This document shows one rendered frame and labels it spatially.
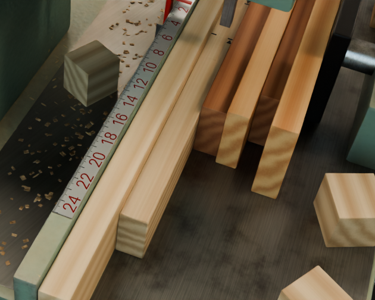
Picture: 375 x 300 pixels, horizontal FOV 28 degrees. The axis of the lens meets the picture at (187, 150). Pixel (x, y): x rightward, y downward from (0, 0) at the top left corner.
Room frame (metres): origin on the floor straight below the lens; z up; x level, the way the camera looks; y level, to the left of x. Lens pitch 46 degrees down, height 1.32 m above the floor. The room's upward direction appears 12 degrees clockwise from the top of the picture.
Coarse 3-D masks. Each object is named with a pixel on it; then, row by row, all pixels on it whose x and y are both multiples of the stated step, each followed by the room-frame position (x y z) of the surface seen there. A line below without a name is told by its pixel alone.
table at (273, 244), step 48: (336, 96) 0.50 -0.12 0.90; (336, 144) 0.44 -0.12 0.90; (192, 192) 0.36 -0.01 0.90; (240, 192) 0.37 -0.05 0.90; (288, 192) 0.38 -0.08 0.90; (192, 240) 0.31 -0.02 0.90; (240, 240) 0.32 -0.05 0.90; (288, 240) 0.33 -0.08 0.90; (96, 288) 0.26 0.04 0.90; (144, 288) 0.27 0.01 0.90; (192, 288) 0.28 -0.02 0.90; (240, 288) 0.28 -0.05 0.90
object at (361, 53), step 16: (352, 0) 0.50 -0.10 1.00; (336, 16) 0.50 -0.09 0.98; (352, 16) 0.48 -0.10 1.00; (336, 32) 0.45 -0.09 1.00; (352, 32) 0.46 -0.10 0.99; (336, 48) 0.45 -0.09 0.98; (352, 48) 0.49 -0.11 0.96; (368, 48) 0.49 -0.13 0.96; (336, 64) 0.45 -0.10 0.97; (352, 64) 0.48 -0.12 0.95; (368, 64) 0.48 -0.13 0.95; (320, 80) 0.45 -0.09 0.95; (320, 96) 0.45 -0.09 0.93; (320, 112) 0.45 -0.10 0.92
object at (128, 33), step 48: (96, 0) 0.70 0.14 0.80; (144, 0) 0.71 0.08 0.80; (144, 48) 0.63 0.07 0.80; (48, 96) 0.53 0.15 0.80; (0, 144) 0.45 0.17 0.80; (48, 144) 0.46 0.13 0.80; (0, 192) 0.40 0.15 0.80; (48, 192) 0.41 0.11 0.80; (0, 240) 0.35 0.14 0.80; (0, 288) 0.31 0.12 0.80
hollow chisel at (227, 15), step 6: (228, 0) 0.50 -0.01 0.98; (234, 0) 0.49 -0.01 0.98; (228, 6) 0.49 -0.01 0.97; (234, 6) 0.49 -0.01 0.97; (222, 12) 0.50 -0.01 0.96; (228, 12) 0.49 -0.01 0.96; (234, 12) 0.50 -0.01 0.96; (222, 18) 0.50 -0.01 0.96; (228, 18) 0.49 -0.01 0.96; (222, 24) 0.50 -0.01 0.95; (228, 24) 0.49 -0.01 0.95
